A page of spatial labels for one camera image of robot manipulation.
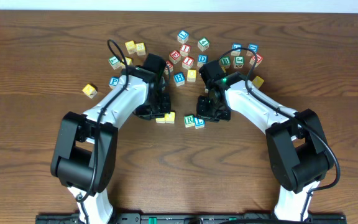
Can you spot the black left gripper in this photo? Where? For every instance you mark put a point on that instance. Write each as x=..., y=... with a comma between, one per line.
x=153, y=111

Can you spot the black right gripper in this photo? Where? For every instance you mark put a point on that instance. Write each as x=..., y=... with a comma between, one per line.
x=212, y=112

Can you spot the yellow C block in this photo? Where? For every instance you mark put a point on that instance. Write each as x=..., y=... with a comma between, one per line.
x=160, y=120

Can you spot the yellow O block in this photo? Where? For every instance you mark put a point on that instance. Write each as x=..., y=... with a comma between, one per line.
x=170, y=117

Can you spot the blue l block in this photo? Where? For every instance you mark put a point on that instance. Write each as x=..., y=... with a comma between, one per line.
x=199, y=123
x=182, y=37

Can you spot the green R block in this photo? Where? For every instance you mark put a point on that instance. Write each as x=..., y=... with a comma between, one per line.
x=189, y=121

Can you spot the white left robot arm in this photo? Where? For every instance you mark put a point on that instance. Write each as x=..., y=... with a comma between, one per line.
x=85, y=152

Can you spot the blue H block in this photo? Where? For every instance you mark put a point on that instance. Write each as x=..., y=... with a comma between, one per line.
x=179, y=79

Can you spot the red U block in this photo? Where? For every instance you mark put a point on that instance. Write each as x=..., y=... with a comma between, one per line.
x=168, y=67

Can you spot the green B block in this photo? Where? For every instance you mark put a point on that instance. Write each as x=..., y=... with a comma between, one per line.
x=225, y=62

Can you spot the blue d block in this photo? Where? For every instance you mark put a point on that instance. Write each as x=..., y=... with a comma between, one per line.
x=253, y=48
x=201, y=60

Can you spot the red E block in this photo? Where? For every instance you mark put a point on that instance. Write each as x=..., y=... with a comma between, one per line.
x=174, y=56

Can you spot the blue P block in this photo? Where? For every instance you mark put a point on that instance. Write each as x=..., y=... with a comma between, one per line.
x=113, y=82

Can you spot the red I block lower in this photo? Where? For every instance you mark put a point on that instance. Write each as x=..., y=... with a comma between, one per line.
x=187, y=62

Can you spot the red i block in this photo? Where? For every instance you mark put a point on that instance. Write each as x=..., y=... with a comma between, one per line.
x=185, y=50
x=187, y=62

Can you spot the yellow block far right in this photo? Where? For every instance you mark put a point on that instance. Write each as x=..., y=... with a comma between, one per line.
x=257, y=82

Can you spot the green J block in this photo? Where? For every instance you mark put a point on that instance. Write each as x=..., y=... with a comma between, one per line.
x=238, y=62

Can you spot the yellow block near gripper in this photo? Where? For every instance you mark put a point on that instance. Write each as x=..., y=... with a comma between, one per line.
x=129, y=62

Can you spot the yellow S block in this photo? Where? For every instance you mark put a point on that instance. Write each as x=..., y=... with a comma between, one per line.
x=140, y=49

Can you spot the blue 5 block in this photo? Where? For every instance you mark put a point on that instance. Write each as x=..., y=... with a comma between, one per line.
x=236, y=49

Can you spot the red I block upper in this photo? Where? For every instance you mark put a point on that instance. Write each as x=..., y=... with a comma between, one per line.
x=185, y=50

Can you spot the yellow W block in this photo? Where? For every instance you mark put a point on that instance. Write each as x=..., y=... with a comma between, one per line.
x=130, y=46

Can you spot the green 4 block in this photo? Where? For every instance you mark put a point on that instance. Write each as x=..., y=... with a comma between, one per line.
x=203, y=44

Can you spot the red M block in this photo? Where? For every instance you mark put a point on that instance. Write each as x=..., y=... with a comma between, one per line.
x=256, y=60

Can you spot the yellow K block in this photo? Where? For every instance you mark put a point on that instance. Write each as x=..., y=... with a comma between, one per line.
x=90, y=91

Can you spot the blue D block right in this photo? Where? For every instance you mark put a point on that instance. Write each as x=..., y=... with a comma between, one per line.
x=253, y=48

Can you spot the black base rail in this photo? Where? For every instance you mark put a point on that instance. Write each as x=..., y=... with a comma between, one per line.
x=136, y=218

